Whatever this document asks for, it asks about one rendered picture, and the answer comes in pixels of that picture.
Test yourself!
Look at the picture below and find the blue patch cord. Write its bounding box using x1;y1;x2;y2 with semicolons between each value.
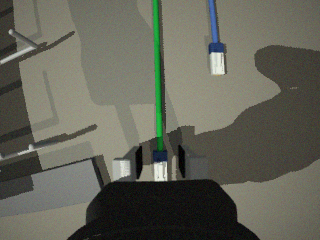
208;0;218;43

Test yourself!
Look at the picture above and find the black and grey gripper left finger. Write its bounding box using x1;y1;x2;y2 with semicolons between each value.
112;146;143;182

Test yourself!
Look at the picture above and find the white plug with blue boot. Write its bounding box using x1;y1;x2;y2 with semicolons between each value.
208;43;225;76

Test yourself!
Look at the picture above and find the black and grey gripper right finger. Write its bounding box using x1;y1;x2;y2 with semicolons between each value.
178;145;208;180

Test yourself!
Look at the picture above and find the white and dark blue cable plug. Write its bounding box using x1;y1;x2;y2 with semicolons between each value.
153;150;168;181

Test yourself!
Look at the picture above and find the green patch cord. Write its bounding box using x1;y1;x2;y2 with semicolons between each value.
153;0;163;151

